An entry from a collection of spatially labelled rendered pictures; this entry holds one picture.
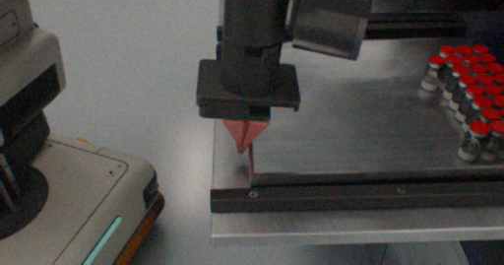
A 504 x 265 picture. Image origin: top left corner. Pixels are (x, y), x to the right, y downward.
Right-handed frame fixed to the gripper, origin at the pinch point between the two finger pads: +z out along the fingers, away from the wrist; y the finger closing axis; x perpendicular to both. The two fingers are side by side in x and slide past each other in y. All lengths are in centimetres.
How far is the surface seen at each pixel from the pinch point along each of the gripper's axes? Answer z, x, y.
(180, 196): 92, 68, -14
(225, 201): 0.7, -7.8, -1.6
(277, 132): 1.8, 4.3, 4.6
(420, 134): 0.3, 3.6, 22.3
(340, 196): -0.5, -7.5, 10.1
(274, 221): 2.1, -9.0, 3.5
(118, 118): 95, 111, -43
